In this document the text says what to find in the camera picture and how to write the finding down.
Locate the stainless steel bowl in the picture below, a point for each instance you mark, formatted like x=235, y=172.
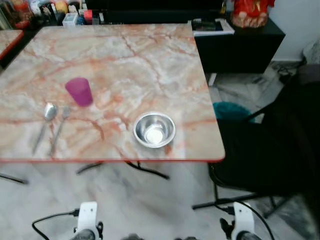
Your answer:
x=154, y=131

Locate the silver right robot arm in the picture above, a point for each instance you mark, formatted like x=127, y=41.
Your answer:
x=247, y=236

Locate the grey right robot leg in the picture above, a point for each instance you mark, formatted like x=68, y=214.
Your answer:
x=190, y=237

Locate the black metal table leg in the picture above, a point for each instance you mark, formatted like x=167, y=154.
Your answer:
x=150, y=171

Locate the black folding chair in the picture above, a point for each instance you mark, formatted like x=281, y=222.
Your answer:
x=260, y=150

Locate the metal fork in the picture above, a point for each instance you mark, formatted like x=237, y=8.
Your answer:
x=60, y=130

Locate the round teal bin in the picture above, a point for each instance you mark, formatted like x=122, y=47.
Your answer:
x=229, y=110

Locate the metal spoon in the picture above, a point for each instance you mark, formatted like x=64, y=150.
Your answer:
x=50, y=112

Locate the purple plastic cup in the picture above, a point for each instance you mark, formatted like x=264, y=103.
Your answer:
x=80, y=93

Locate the black cabinet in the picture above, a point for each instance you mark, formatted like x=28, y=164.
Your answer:
x=240, y=50

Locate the grey cloth bag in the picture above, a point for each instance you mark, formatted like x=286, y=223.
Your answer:
x=312, y=52

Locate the white tray with dark book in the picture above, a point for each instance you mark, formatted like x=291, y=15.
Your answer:
x=210, y=26

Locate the white plastic box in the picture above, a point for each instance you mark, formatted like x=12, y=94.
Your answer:
x=70, y=20

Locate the small red container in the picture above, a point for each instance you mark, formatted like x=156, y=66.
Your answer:
x=88, y=17

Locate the red figurine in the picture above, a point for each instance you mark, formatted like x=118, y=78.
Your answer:
x=250, y=12

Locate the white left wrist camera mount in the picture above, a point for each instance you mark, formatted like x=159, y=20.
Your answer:
x=88, y=215

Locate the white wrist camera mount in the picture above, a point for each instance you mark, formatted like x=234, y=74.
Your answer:
x=88, y=215
x=244, y=216

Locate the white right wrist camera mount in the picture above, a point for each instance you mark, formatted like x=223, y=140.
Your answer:
x=244, y=216

